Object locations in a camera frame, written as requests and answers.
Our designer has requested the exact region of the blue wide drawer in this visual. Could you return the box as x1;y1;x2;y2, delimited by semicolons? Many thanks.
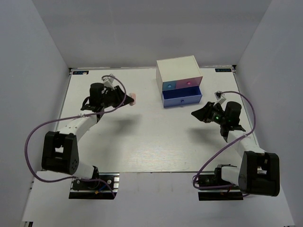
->
161;86;202;108

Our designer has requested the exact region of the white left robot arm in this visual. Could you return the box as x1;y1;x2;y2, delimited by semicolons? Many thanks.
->
42;83;135;189

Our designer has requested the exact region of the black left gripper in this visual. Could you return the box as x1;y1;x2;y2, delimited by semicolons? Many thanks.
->
101;86;134;109

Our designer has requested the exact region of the left blue table label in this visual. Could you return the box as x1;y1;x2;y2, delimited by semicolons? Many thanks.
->
72;70;89;75

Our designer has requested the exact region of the blue table label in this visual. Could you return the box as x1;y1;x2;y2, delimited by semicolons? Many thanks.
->
72;70;89;75
215;68;232;72

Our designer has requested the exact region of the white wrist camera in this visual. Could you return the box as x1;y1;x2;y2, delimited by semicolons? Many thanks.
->
101;74;115;89
214;91;226;105

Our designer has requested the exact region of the light blue small drawer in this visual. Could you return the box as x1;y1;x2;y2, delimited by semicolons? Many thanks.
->
162;81;177;91

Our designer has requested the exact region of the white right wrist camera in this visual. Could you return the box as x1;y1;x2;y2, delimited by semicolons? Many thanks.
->
214;91;226;105

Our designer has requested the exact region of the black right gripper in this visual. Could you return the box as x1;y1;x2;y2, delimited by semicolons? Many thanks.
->
192;101;228;125

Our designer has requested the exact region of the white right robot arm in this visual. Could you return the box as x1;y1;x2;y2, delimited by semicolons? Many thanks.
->
191;101;280;197

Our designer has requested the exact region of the white drawer cabinet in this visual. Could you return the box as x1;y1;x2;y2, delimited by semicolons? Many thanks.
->
156;55;203;92

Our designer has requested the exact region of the right blue table label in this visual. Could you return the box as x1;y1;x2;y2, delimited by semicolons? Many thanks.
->
215;68;232;72

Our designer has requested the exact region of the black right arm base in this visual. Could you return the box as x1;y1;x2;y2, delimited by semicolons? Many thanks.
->
195;173;244;201

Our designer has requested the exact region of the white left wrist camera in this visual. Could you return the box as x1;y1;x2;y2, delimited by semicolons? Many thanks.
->
101;74;115;89

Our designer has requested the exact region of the pink eraser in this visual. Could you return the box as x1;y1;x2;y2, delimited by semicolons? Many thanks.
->
129;93;136;106

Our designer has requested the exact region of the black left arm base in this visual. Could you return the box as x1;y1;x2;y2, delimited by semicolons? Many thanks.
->
69;173;120;200

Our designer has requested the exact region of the pink drawer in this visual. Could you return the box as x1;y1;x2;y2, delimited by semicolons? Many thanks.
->
176;77;203;89

